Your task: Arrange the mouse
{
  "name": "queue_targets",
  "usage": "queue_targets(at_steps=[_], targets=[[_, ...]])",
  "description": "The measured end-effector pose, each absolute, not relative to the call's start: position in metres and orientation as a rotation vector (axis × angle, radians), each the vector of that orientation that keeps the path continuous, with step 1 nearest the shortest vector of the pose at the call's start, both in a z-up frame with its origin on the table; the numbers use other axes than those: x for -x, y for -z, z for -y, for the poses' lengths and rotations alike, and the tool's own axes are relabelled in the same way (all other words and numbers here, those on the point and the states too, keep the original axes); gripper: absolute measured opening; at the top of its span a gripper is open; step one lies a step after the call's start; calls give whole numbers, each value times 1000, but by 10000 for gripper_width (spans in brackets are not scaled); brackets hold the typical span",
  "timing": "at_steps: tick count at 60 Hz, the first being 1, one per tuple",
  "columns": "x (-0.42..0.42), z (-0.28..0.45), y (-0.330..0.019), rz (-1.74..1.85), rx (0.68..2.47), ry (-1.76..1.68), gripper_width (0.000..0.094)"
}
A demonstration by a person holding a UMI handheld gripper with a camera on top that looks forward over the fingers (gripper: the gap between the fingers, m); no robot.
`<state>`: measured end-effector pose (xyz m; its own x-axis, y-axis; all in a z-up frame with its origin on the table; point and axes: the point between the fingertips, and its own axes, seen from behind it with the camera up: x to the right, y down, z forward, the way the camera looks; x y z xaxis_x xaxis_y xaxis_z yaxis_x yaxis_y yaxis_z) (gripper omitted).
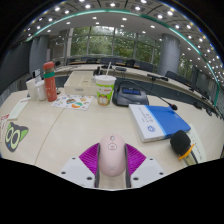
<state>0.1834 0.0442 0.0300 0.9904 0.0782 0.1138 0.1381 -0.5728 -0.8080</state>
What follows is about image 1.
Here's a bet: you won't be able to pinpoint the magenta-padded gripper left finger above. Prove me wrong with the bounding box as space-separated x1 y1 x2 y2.
58 142 101 189

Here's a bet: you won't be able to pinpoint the ceiling lights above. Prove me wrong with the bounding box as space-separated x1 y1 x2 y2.
24 0 224 83

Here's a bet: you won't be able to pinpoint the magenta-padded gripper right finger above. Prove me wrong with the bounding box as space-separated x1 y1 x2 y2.
124 143 167 189

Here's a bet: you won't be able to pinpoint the beige cardboard box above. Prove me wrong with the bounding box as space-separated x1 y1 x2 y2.
63 70 98 97

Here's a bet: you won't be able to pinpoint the dark office chairs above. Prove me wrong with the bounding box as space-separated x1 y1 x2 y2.
66 56 214 101

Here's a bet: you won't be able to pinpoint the blue and white book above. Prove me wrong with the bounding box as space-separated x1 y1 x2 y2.
128 104 192 143

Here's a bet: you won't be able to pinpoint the red thermos bottle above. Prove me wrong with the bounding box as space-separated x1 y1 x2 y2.
42 61 58 103

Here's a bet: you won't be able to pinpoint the colourful sticker sheet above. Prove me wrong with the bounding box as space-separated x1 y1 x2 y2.
51 94 94 112

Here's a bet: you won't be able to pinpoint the white lidded mug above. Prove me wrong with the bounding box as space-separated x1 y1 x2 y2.
34 79 48 102

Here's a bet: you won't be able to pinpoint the paper drink cup with straw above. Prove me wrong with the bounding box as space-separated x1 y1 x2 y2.
94 61 118 107

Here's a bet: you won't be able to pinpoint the dark conference microphone unit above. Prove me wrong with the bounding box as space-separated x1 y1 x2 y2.
112 79 179 111

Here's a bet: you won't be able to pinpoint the pink computer mouse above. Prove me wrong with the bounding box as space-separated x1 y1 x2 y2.
98 133 127 178

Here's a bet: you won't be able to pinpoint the long curved conference desk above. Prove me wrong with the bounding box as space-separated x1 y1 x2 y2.
53 63 223 116

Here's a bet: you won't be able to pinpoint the cat-face mouse pad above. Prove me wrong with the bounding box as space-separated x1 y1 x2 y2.
4 121 30 153

